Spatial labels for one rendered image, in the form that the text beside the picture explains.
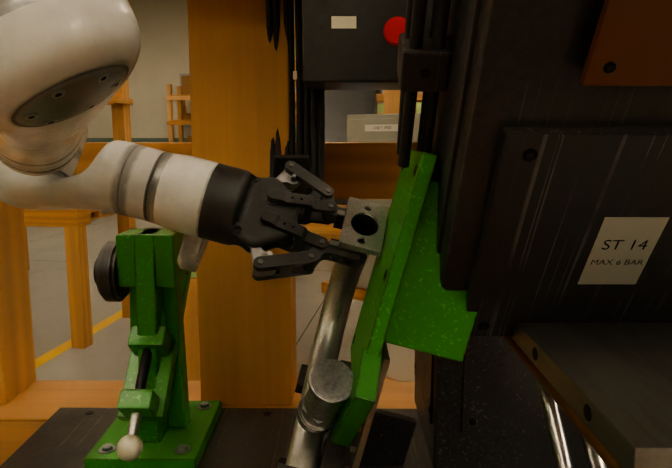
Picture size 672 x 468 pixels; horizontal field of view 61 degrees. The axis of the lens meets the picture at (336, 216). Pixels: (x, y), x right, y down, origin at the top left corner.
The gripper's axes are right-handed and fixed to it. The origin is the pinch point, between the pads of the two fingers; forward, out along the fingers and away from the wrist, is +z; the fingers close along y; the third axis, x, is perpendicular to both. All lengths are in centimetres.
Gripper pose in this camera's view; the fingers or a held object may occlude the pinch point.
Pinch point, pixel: (350, 237)
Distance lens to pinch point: 56.3
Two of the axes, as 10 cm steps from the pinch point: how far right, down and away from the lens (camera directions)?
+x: -1.8, 5.7, 8.0
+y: 1.9, -7.8, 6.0
